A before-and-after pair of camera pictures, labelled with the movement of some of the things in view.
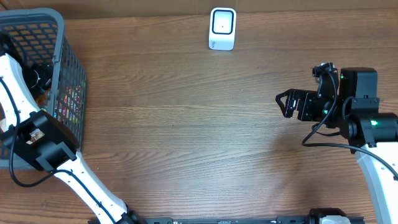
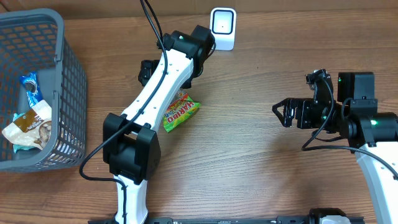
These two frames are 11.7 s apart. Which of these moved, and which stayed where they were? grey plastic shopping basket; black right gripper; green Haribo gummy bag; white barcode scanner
Moved: green Haribo gummy bag; black right gripper
Stayed: white barcode scanner; grey plastic shopping basket
